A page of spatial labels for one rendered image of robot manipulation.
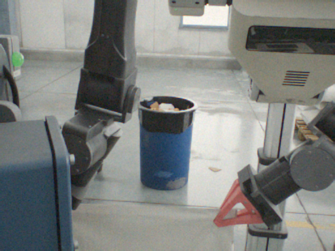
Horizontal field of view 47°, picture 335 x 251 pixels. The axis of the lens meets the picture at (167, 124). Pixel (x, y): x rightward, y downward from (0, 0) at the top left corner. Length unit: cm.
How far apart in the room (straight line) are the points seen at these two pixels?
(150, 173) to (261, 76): 201
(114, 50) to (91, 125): 10
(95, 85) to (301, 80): 68
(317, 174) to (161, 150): 237
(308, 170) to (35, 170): 36
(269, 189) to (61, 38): 862
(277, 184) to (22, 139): 40
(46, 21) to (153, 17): 238
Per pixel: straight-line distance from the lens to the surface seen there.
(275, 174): 60
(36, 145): 30
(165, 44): 863
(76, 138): 50
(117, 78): 53
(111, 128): 58
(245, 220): 64
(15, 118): 37
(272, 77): 108
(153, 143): 285
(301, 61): 104
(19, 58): 82
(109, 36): 52
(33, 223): 30
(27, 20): 934
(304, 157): 53
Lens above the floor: 141
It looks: 18 degrees down
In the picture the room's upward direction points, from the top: 2 degrees clockwise
